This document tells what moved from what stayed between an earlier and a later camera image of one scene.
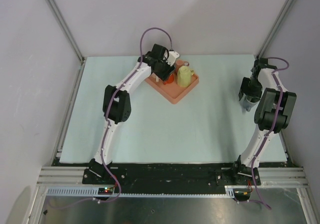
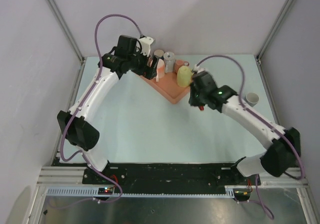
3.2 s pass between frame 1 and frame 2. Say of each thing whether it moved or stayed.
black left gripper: moved
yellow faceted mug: stayed
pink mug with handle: stayed
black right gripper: moved
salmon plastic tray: stayed
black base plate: stayed
